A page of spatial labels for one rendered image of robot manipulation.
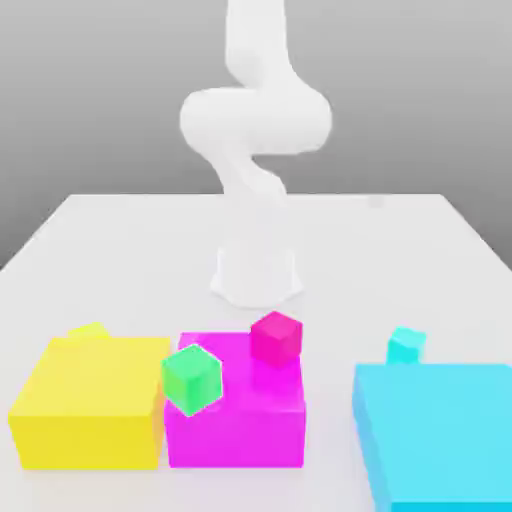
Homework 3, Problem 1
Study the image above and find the small pink cube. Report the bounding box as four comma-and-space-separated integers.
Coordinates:
249, 310, 304, 368

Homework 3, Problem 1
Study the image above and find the small green cube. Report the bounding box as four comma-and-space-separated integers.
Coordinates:
160, 343, 224, 418

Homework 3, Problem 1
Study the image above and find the small cyan cube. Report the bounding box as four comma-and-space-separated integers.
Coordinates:
386, 325, 428, 365

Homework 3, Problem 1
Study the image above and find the small yellow cube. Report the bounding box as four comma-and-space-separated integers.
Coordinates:
66, 321, 111, 340

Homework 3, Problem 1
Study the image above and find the large magenta box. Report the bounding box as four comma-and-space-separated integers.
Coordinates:
162, 331, 308, 469

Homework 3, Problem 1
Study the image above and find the large yellow box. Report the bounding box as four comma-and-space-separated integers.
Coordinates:
7, 336, 172, 472

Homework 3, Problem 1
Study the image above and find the large cyan box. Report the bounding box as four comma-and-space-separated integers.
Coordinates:
351, 362, 512, 512

